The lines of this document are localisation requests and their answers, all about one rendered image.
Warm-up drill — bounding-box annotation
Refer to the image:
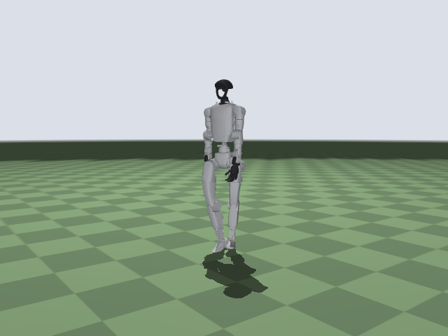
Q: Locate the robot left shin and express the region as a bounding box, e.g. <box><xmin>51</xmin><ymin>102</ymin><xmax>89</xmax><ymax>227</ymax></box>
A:
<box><xmin>228</xmin><ymin>203</ymin><xmax>239</xmax><ymax>241</ymax></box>

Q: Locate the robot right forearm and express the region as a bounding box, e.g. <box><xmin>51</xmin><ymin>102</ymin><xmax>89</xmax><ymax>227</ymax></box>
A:
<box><xmin>204</xmin><ymin>138</ymin><xmax>213</xmax><ymax>160</ymax></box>

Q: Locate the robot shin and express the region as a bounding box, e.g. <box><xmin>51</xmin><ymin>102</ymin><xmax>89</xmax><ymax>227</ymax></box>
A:
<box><xmin>207</xmin><ymin>206</ymin><xmax>225</xmax><ymax>243</ymax></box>
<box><xmin>228</xmin><ymin>203</ymin><xmax>239</xmax><ymax>241</ymax></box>

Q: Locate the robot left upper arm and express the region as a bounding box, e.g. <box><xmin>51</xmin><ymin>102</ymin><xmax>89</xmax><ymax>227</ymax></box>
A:
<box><xmin>232</xmin><ymin>105</ymin><xmax>246</xmax><ymax>139</ymax></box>

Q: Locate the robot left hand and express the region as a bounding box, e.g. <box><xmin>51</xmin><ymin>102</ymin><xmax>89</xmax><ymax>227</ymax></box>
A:
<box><xmin>225</xmin><ymin>157</ymin><xmax>240</xmax><ymax>182</ymax></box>

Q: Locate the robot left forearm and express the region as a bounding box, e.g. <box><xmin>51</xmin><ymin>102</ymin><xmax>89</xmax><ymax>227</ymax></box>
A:
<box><xmin>232</xmin><ymin>131</ymin><xmax>243</xmax><ymax>164</ymax></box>

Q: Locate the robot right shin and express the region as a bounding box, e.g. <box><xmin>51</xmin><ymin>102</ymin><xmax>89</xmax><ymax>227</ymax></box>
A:
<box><xmin>207</xmin><ymin>206</ymin><xmax>225</xmax><ymax>243</ymax></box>

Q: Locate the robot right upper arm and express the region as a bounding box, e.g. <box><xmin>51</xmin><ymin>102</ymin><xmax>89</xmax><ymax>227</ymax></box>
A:
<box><xmin>203</xmin><ymin>107</ymin><xmax>213</xmax><ymax>139</ymax></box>

